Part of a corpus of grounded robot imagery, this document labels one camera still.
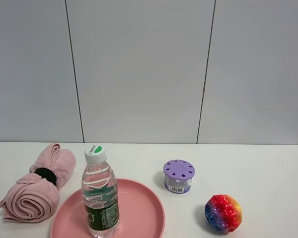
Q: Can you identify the purple lidded air freshener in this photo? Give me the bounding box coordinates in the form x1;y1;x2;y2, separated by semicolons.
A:
163;159;195;194

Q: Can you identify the rainbow dimpled ball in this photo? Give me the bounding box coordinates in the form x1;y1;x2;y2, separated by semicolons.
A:
205;194;242;233

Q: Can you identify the pink towel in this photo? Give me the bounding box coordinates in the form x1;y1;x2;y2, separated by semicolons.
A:
0;143;76;223

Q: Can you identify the clear plastic water bottle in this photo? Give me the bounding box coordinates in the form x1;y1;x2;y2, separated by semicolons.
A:
81;145;120;238

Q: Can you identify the pink round plate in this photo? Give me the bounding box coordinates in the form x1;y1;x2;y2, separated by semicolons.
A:
50;178;165;238

